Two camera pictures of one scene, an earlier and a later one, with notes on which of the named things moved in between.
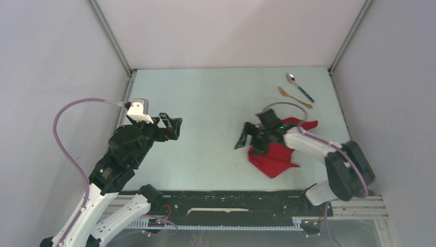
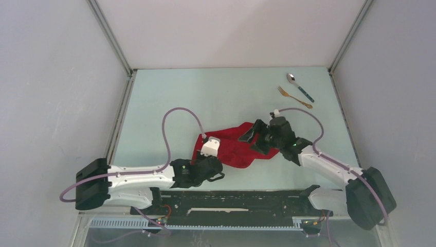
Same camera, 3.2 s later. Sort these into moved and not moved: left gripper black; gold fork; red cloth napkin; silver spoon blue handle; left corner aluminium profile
Moved: red cloth napkin; left gripper black
Not moved: gold fork; silver spoon blue handle; left corner aluminium profile
